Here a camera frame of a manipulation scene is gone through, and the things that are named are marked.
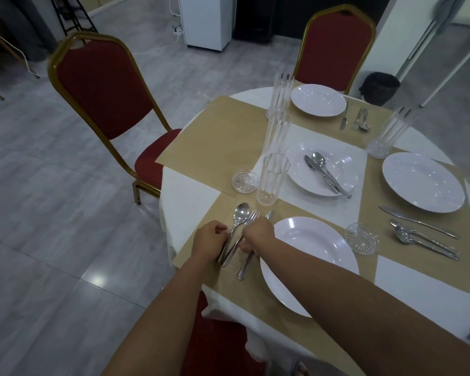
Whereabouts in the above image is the person's left hand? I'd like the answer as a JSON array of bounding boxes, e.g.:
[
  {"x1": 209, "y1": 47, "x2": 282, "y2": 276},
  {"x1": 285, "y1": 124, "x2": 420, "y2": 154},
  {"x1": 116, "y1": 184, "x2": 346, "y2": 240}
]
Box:
[{"x1": 191, "y1": 221, "x2": 230, "y2": 263}]

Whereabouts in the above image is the person's right hand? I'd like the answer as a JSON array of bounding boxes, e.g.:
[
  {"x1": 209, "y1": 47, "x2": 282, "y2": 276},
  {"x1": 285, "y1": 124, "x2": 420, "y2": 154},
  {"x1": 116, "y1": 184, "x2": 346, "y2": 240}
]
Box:
[{"x1": 238, "y1": 217, "x2": 276, "y2": 255}]

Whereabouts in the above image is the person's left forearm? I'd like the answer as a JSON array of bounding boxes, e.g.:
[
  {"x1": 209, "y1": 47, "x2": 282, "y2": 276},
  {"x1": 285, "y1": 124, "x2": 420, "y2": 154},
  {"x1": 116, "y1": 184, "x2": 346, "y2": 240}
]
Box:
[{"x1": 101, "y1": 252, "x2": 220, "y2": 376}]

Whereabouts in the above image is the person's right forearm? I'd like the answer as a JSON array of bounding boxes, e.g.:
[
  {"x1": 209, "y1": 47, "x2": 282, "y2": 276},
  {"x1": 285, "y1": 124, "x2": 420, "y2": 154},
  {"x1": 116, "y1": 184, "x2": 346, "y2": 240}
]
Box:
[{"x1": 254, "y1": 238, "x2": 470, "y2": 376}]

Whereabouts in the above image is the white tablecloth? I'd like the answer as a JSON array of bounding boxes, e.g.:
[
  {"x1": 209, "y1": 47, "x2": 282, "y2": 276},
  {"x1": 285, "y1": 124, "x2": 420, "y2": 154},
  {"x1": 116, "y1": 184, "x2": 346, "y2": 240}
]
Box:
[{"x1": 158, "y1": 87, "x2": 470, "y2": 376}]

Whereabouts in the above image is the clear glass coaster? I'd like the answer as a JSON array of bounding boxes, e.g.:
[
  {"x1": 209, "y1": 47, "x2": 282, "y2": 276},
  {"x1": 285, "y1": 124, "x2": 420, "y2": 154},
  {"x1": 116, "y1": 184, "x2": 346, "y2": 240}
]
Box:
[
  {"x1": 344, "y1": 222, "x2": 380, "y2": 256},
  {"x1": 231, "y1": 170, "x2": 259, "y2": 194}
]

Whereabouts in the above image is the beige placemat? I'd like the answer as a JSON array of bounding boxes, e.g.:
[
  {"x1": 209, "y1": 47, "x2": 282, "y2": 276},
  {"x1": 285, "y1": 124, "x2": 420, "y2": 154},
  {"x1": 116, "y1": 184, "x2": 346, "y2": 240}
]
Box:
[
  {"x1": 172, "y1": 195, "x2": 380, "y2": 376},
  {"x1": 155, "y1": 95, "x2": 299, "y2": 199},
  {"x1": 290, "y1": 80, "x2": 395, "y2": 150},
  {"x1": 355, "y1": 152, "x2": 470, "y2": 301}
]

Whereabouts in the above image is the white plate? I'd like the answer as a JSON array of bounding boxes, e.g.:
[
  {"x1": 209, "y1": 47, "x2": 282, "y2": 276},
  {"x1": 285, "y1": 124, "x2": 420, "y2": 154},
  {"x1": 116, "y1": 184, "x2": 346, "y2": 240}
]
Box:
[
  {"x1": 287, "y1": 143, "x2": 363, "y2": 197},
  {"x1": 260, "y1": 216, "x2": 360, "y2": 319},
  {"x1": 290, "y1": 84, "x2": 347, "y2": 118},
  {"x1": 382, "y1": 152, "x2": 466, "y2": 214}
]

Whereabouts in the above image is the tall clear ribbed glass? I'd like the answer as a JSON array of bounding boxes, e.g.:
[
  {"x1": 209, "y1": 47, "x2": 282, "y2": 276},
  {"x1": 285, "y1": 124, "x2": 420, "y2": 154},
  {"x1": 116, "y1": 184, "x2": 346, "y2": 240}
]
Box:
[
  {"x1": 366, "y1": 106, "x2": 418, "y2": 159},
  {"x1": 263, "y1": 109, "x2": 293, "y2": 158},
  {"x1": 266, "y1": 72, "x2": 295, "y2": 120},
  {"x1": 256, "y1": 153, "x2": 291, "y2": 207}
]

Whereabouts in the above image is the red gold banquet chair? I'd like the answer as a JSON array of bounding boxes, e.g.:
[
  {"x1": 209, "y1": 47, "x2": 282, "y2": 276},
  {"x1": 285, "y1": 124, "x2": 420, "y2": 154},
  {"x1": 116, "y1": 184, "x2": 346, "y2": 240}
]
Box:
[
  {"x1": 48, "y1": 31, "x2": 183, "y2": 205},
  {"x1": 179, "y1": 290, "x2": 267, "y2": 376},
  {"x1": 293, "y1": 4, "x2": 377, "y2": 95}
]

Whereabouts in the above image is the black waste bin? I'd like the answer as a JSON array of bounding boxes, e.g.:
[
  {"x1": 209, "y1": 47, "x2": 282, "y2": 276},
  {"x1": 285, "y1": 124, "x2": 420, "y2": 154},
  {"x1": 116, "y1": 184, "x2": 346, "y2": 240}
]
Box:
[{"x1": 359, "y1": 72, "x2": 401, "y2": 106}]

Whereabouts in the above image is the white cabinet appliance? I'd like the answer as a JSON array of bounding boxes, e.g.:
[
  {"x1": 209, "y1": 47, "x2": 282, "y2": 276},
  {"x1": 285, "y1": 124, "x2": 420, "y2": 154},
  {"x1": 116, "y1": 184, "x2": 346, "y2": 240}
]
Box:
[{"x1": 178, "y1": 0, "x2": 233, "y2": 51}]

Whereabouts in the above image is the black metal rack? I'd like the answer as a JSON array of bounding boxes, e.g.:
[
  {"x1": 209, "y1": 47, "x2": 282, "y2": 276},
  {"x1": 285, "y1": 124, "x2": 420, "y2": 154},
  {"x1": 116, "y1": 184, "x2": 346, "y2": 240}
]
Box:
[{"x1": 49, "y1": 0, "x2": 99, "y2": 36}]

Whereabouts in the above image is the white folding stand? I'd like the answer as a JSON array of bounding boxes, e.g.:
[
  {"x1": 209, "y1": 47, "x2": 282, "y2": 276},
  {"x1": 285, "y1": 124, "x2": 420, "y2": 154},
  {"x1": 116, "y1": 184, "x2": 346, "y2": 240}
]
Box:
[{"x1": 395, "y1": 0, "x2": 470, "y2": 109}]

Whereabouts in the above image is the gold metal chair frame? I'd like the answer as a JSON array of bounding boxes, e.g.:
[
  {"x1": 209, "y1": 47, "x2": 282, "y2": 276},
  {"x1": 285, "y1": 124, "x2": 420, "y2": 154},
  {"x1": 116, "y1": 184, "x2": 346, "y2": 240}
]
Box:
[{"x1": 0, "y1": 29, "x2": 40, "y2": 102}]

